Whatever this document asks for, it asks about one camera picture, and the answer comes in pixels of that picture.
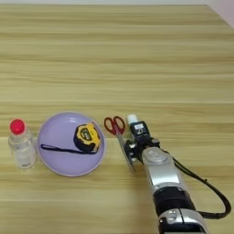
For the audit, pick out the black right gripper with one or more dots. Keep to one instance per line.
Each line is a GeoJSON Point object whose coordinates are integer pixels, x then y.
{"type": "Point", "coordinates": [143, 144]}

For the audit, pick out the purple round plate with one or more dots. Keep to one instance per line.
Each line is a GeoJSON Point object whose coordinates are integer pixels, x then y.
{"type": "Point", "coordinates": [58, 158]}

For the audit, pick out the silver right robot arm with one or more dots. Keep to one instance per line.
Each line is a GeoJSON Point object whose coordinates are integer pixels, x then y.
{"type": "Point", "coordinates": [166, 179]}

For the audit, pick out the small black box white label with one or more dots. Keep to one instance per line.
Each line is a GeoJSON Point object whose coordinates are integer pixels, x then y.
{"type": "Point", "coordinates": [140, 129]}

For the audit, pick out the yellow black tape measure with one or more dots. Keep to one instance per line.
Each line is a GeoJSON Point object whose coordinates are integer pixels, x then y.
{"type": "Point", "coordinates": [87, 135]}

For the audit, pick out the clear bottle red cap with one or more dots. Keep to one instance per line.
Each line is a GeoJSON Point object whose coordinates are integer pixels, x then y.
{"type": "Point", "coordinates": [22, 149]}

